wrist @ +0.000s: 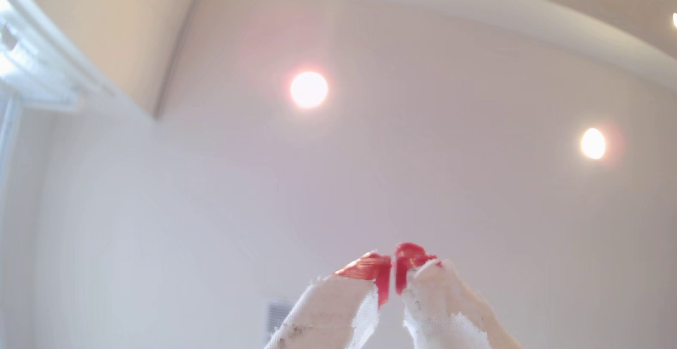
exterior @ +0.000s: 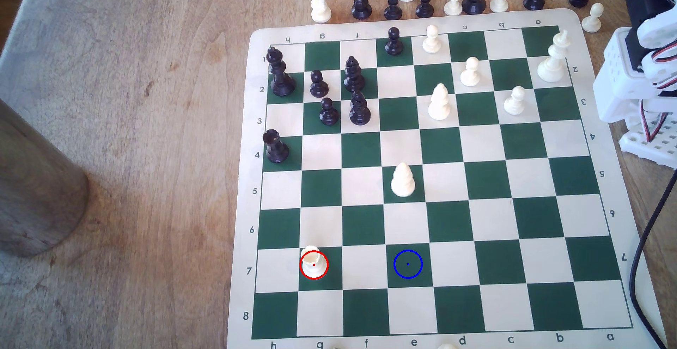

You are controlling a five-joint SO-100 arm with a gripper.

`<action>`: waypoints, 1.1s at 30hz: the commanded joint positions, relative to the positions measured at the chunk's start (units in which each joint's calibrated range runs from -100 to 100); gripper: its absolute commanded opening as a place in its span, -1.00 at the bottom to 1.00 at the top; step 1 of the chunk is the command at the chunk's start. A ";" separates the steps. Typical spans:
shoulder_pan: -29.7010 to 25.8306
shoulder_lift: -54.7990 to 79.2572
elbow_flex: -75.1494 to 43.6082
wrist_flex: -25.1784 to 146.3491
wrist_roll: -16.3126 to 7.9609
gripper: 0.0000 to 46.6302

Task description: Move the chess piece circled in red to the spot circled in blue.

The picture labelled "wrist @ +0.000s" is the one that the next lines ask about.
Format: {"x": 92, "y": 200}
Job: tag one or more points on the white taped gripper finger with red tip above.
{"x": 328, "y": 312}
{"x": 444, "y": 306}

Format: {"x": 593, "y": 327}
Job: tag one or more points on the grey wall vent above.
{"x": 277, "y": 318}

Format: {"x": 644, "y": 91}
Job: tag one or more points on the white window frame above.
{"x": 31, "y": 68}

